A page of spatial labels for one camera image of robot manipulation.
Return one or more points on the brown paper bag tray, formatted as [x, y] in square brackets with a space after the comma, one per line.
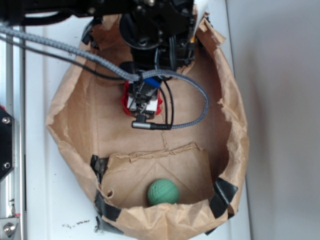
[115, 164]

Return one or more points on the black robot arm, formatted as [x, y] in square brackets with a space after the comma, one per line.
[46, 12]

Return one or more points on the green foam ball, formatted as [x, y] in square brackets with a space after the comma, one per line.
[163, 191]

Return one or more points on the aluminium frame rail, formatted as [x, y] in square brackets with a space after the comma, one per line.
[12, 99]

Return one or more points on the black metal bracket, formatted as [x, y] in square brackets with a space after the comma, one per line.
[6, 144]

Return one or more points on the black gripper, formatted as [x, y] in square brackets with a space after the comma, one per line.
[160, 34]

